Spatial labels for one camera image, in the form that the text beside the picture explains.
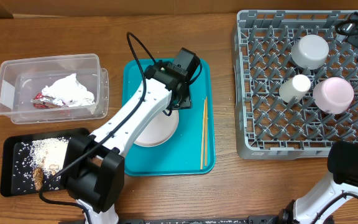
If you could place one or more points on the brown food scrap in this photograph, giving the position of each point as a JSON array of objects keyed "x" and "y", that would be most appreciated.
[{"x": 38, "y": 178}]

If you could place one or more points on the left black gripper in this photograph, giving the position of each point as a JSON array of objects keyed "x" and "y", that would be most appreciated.
[{"x": 185, "y": 100}]

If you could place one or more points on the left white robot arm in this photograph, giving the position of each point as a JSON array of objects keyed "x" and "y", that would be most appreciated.
[{"x": 93, "y": 170}]

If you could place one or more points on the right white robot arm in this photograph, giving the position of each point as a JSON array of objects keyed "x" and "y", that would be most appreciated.
[{"x": 340, "y": 184}]

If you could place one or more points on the clear plastic waste bin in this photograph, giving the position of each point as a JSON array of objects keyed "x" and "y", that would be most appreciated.
[{"x": 21, "y": 80}]

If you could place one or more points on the grey dishwasher rack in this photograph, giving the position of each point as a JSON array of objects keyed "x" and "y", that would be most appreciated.
[{"x": 266, "y": 126}]

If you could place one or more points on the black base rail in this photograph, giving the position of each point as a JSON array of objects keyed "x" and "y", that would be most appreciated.
[{"x": 253, "y": 219}]

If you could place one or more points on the white napkin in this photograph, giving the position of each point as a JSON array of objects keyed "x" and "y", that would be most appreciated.
[{"x": 69, "y": 91}]

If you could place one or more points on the right wooden chopstick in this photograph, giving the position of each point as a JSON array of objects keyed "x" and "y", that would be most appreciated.
[{"x": 205, "y": 131}]

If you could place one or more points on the large white dinner plate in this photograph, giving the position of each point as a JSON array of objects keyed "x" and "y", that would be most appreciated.
[{"x": 159, "y": 130}]

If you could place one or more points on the white paper cup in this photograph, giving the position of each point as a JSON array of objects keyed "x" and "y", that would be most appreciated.
[{"x": 296, "y": 87}]

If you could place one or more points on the teal plastic serving tray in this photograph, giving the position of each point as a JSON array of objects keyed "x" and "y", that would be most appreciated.
[{"x": 181, "y": 154}]

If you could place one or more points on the spilled white rice pile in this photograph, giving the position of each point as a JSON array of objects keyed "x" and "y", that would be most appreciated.
[{"x": 49, "y": 154}]

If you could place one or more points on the left wooden chopstick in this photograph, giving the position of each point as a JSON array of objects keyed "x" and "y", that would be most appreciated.
[{"x": 202, "y": 138}]

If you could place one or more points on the grey shallow bowl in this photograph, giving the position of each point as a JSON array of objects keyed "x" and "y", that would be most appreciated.
[{"x": 310, "y": 51}]

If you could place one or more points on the red foil snack wrapper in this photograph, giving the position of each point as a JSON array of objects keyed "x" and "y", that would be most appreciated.
[{"x": 47, "y": 102}]

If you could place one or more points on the wooden chopstick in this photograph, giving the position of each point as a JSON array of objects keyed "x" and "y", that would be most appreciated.
[
  {"x": 202, "y": 138},
  {"x": 205, "y": 131}
]

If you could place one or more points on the black plastic tray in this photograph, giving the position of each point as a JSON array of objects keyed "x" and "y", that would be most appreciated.
[{"x": 17, "y": 172}]

